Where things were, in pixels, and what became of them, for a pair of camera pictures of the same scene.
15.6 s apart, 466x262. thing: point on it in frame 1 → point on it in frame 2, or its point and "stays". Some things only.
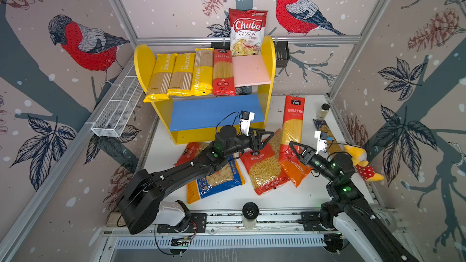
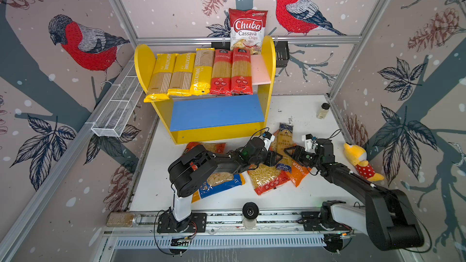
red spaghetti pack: x=292 y=127 → x=241 y=80
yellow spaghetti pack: x=202 y=84 stays
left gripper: x=258 y=145 → x=272 y=158
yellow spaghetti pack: x=182 y=79 stays
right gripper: x=309 y=151 stays
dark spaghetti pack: x=333 y=147 → x=284 y=141
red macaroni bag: x=264 y=167 stays
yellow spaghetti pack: x=161 y=77 stays
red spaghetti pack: x=222 y=80 stays
